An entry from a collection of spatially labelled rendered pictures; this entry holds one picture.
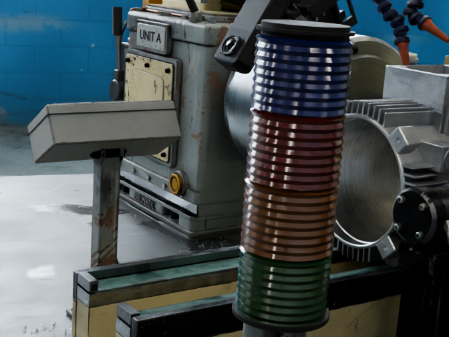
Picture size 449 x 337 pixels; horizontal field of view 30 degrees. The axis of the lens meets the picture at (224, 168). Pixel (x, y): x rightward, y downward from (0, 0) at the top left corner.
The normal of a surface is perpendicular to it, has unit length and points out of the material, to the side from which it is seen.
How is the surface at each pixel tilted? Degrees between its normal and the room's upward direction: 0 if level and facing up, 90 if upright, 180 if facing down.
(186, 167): 90
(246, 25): 59
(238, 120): 99
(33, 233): 0
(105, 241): 90
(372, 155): 96
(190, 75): 90
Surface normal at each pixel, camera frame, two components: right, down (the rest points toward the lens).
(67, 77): 0.37, 0.24
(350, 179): 0.55, -0.06
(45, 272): 0.07, -0.97
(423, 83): -0.84, 0.07
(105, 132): 0.51, -0.31
